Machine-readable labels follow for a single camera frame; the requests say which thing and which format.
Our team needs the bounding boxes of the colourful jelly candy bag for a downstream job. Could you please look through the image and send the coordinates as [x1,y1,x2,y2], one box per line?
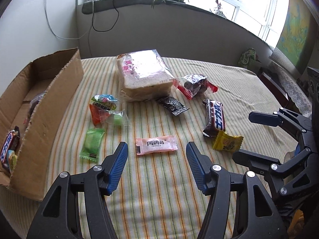
[89,94,128,126]

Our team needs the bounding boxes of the small flower figurine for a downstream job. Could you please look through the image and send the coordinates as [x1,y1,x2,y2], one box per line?
[213,0,226,18]

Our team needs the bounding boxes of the pink snack packet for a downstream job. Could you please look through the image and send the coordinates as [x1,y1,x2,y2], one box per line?
[135,135,178,155]

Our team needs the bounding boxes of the striped tablecloth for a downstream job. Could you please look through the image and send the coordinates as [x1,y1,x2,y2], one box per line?
[0,56,307,239]

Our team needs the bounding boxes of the black small snack packet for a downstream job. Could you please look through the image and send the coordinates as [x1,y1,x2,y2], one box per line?
[156,96,189,116]

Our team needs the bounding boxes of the green candy packet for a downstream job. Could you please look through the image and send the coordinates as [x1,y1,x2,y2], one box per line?
[80,128,105,162]

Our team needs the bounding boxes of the green patterned bag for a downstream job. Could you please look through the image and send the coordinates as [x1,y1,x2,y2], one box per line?
[237,48,258,69]

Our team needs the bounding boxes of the wall map poster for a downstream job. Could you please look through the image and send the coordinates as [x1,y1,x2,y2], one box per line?
[275,0,317,74]

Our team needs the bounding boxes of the yellow candy packet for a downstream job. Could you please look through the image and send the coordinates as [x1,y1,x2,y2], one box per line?
[213,131,244,153]

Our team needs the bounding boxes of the dark window sill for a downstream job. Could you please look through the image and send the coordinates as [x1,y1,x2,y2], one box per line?
[81,0,273,48]

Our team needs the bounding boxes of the packaged sliced bread loaf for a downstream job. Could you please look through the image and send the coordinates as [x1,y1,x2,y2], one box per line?
[116,50,178,101]

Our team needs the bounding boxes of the red chocolate cake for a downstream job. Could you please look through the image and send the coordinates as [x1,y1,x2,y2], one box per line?
[173,74,218,100]

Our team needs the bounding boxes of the brown cardboard box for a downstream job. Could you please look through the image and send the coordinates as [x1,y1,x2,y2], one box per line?
[1,48,84,201]

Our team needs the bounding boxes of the brown Snickers bar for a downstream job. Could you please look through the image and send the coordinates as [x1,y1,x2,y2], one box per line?
[203,99,225,138]

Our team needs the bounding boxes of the black cable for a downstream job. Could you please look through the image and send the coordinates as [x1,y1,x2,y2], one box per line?
[91,0,120,33]

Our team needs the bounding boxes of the Snickers bar in box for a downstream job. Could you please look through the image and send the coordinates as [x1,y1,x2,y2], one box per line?
[1,126,20,174]

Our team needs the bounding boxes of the white cable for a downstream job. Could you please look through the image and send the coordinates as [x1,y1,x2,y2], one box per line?
[43,0,94,58]

